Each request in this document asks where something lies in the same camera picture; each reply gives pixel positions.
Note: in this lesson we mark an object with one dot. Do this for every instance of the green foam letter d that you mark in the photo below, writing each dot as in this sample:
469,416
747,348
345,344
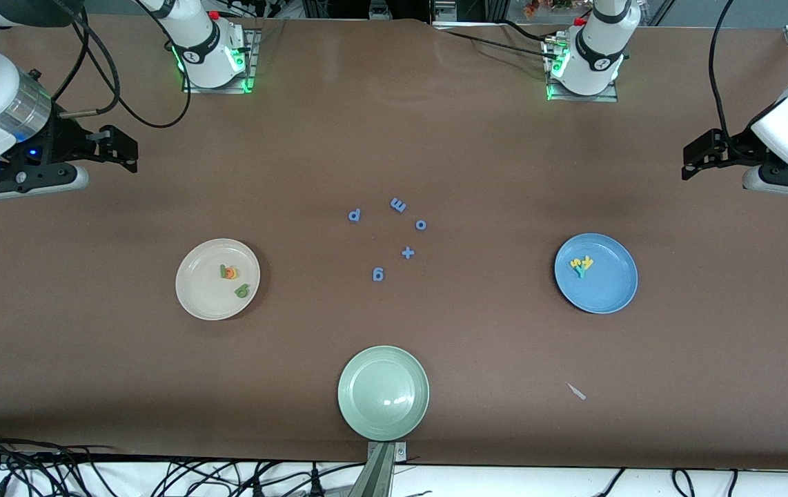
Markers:
242,290

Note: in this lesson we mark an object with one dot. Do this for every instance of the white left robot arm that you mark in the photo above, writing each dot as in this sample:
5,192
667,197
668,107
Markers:
594,55

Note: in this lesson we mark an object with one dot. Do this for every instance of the beige round plate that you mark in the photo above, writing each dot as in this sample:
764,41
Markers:
204,290

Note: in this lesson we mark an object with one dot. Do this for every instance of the blue round plate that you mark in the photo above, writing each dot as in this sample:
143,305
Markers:
608,283

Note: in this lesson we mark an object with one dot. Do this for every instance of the orange red decorative object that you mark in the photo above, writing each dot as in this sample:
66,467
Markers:
535,7

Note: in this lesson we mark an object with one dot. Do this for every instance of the brown table cover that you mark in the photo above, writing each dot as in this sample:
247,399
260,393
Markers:
90,379

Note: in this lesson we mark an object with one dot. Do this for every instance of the blue foam letter p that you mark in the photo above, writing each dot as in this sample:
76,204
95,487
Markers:
355,215

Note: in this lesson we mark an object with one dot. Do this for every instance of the white paper scrap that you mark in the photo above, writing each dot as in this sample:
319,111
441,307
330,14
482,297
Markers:
577,391

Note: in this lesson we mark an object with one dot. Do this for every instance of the blue foam letter m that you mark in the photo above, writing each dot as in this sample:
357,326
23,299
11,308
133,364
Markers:
398,205

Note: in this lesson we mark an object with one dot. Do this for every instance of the blue foam digit 9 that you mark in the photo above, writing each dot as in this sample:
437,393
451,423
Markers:
378,275

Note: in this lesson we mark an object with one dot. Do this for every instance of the blue foam plus sign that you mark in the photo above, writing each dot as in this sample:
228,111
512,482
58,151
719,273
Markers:
408,252

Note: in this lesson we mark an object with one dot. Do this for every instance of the green round plate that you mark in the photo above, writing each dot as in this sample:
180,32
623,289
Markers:
383,393

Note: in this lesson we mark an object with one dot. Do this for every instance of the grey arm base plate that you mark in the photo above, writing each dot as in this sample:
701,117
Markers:
584,99
221,90

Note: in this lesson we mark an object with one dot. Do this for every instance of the grey metal post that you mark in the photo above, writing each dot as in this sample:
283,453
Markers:
381,476

